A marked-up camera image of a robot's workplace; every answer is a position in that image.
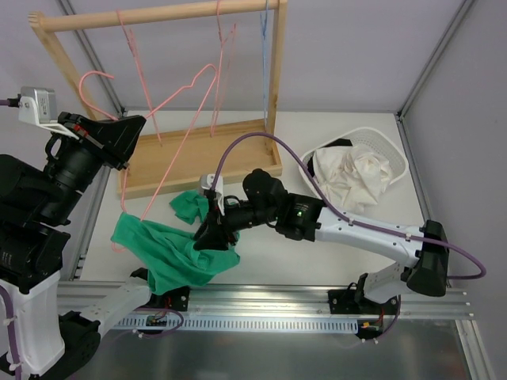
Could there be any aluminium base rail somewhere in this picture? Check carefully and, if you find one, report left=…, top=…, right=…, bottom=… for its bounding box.
left=57, top=281, right=475, bottom=320

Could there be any pink wire hanger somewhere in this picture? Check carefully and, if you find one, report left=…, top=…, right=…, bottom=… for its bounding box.
left=78, top=63, right=219, bottom=253
left=210, top=1, right=237, bottom=137
left=115, top=8, right=164, bottom=146

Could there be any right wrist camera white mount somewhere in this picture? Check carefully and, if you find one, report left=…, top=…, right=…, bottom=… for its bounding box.
left=198, top=174, right=225, bottom=215

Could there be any white slotted cable duct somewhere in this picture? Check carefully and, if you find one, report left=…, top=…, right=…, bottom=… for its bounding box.
left=115, top=314, right=360, bottom=334

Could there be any green tank top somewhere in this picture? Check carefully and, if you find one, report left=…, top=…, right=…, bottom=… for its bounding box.
left=111, top=211, right=240, bottom=295

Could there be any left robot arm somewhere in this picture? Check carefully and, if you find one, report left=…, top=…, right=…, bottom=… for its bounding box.
left=1, top=112, right=175, bottom=379

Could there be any black tank top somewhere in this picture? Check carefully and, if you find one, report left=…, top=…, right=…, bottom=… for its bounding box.
left=307, top=139, right=348, bottom=177

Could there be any white perforated plastic basket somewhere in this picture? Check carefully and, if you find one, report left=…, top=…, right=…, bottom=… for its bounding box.
left=300, top=127, right=409, bottom=184

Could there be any blue wire hanger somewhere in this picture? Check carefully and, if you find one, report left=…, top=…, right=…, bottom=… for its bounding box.
left=260, top=0, right=269, bottom=127

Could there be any wooden clothes rack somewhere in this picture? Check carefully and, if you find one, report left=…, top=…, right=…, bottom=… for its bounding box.
left=28, top=1, right=288, bottom=199

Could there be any white tank top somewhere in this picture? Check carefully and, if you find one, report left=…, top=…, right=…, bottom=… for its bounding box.
left=313, top=145, right=393, bottom=214

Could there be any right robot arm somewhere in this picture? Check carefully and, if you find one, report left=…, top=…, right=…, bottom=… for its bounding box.
left=194, top=169, right=449, bottom=315

